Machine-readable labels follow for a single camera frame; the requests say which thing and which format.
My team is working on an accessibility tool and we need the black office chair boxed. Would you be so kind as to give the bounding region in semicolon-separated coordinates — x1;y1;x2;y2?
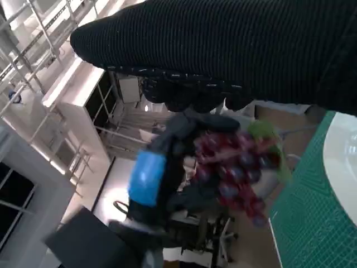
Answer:
167;206;241;265

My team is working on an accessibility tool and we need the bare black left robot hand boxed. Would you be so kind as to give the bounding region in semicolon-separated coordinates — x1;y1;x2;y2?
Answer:
127;109;241;232

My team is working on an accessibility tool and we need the red toy grape bunch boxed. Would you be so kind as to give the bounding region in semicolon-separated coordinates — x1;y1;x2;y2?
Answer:
192;119;293;228

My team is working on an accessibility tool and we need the white square plate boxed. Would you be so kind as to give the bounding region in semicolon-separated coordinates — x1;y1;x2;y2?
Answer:
322;111;357;222

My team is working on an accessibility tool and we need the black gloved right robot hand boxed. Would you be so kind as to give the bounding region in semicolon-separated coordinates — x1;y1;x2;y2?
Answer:
69;0;357;117

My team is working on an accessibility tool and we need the white shelving cabinet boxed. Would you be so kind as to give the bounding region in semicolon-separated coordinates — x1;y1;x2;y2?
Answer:
41;60;125;184

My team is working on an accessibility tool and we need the green cutting mat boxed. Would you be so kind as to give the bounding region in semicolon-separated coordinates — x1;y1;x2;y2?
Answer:
268;110;357;268

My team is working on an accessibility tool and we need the metal rack frame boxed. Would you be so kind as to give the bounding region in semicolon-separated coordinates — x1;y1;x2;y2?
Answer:
0;0;99;112

